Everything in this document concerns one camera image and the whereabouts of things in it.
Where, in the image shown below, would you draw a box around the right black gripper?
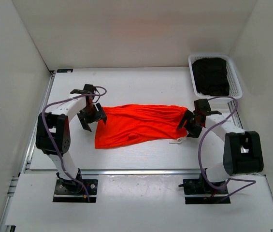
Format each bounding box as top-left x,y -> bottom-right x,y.
176,109 -> 203,138

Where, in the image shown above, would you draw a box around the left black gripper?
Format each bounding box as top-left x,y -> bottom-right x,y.
77,103 -> 107,131

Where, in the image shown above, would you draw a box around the orange shorts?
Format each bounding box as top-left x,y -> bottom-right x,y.
95,104 -> 187,149

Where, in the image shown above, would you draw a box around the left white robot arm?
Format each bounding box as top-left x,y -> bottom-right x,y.
36,93 -> 107,193

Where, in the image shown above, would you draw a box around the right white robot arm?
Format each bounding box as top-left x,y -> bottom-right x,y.
176,110 -> 264,193

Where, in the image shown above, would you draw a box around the black shorts in basket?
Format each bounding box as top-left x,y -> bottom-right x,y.
192,58 -> 230,97

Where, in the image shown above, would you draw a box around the white plastic basket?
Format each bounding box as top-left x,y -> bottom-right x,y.
188,53 -> 243,100

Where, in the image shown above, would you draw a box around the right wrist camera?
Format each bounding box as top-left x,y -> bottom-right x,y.
193,99 -> 222,116

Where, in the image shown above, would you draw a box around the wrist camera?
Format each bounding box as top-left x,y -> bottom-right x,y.
193,99 -> 222,116
70,84 -> 97,95

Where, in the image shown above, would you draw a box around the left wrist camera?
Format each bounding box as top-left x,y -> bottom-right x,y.
70,84 -> 97,95

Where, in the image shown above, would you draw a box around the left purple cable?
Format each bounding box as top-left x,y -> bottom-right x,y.
41,86 -> 107,203

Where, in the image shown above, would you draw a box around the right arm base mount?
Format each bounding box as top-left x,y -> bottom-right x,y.
178,174 -> 231,205

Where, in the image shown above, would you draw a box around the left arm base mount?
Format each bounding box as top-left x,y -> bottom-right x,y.
53,178 -> 98,203

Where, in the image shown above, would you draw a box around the aluminium frame rail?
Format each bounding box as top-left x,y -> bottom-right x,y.
20,168 -> 258,175

